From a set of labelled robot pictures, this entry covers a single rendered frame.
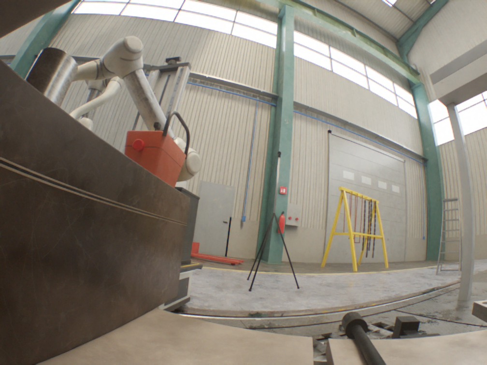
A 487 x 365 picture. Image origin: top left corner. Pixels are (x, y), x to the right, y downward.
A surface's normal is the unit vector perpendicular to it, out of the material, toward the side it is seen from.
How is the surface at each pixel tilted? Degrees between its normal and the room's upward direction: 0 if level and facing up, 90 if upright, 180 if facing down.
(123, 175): 90
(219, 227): 90
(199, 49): 90
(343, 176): 90
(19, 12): 180
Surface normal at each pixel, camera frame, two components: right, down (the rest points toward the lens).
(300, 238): 0.29, -0.20
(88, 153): 0.99, 0.10
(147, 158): -0.10, -0.14
